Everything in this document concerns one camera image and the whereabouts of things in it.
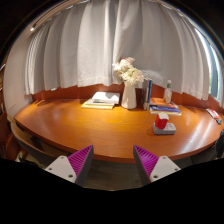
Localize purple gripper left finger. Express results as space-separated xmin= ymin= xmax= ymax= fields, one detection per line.
xmin=46 ymin=145 xmax=94 ymax=186

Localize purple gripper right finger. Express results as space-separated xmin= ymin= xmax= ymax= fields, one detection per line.
xmin=133 ymin=145 xmax=180 ymax=185

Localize red charger plug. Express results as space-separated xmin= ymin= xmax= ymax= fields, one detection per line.
xmin=155 ymin=112 xmax=169 ymax=129

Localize wooden chair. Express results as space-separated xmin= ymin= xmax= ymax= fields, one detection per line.
xmin=7 ymin=115 xmax=68 ymax=166

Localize blue book under stack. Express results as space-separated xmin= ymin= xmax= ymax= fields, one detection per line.
xmin=150 ymin=106 xmax=181 ymax=116

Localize yellow-green flat book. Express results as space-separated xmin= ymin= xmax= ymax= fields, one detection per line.
xmin=81 ymin=99 xmax=114 ymax=109

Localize orange book on stack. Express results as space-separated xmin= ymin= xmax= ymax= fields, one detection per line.
xmin=150 ymin=97 xmax=177 ymax=108

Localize white book on stack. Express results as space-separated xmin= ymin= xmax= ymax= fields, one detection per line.
xmin=92 ymin=92 xmax=120 ymax=104

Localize white ceramic vase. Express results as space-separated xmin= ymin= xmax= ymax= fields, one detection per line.
xmin=121 ymin=82 xmax=137 ymax=109

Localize clear plastic bottle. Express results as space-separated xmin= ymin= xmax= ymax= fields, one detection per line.
xmin=164 ymin=80 xmax=172 ymax=104

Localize red item at desk edge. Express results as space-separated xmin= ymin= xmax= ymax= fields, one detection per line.
xmin=206 ymin=108 xmax=222 ymax=125

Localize upright dark blue books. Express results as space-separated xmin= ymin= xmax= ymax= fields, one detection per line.
xmin=141 ymin=79 xmax=153 ymax=110

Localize white flower bouquet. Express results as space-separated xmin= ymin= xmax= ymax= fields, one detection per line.
xmin=112 ymin=57 xmax=144 ymax=85

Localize white curtain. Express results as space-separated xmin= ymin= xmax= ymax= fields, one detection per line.
xmin=25 ymin=0 xmax=210 ymax=100

